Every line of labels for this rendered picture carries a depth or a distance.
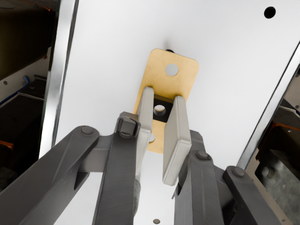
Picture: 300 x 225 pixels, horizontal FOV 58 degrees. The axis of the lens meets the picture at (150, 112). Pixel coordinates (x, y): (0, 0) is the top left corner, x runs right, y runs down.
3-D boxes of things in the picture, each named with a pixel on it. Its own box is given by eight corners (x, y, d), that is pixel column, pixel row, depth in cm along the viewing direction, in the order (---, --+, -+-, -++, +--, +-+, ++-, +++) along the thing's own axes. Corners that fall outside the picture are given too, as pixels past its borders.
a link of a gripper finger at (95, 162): (124, 184, 13) (64, 169, 13) (133, 134, 18) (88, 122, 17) (132, 159, 13) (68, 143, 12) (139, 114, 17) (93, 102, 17)
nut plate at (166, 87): (166, 154, 23) (166, 161, 22) (123, 142, 23) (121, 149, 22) (201, 61, 20) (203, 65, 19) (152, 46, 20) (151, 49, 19)
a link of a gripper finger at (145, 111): (137, 178, 15) (124, 174, 15) (143, 122, 21) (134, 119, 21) (152, 132, 14) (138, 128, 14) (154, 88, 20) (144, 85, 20)
